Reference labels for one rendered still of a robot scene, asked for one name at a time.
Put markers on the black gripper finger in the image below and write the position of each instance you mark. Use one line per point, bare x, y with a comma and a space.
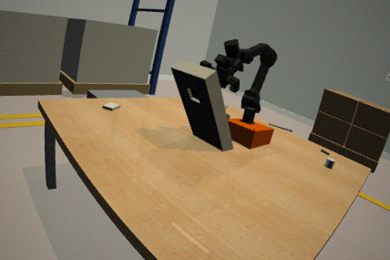
222, 81

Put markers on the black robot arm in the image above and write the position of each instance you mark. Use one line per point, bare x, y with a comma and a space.
236, 56

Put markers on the small black cylinder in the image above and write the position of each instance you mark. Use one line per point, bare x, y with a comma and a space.
329, 163

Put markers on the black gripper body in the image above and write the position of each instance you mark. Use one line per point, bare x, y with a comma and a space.
230, 79

